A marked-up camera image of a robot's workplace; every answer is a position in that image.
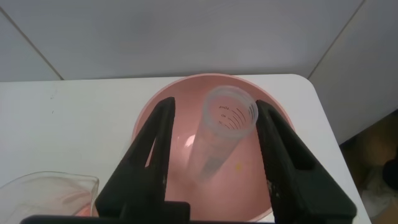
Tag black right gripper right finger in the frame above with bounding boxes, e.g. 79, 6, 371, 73
254, 99, 358, 224

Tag test tube with red pigment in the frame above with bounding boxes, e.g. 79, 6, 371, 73
186, 85, 259, 184

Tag clear glass beaker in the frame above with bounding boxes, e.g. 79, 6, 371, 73
0, 170, 100, 218

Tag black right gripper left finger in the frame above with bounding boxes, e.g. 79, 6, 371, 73
95, 96, 177, 218

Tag pink plastic bowl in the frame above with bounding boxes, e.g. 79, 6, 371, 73
130, 73, 296, 223

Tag black office chair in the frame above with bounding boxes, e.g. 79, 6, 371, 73
381, 158, 398, 191

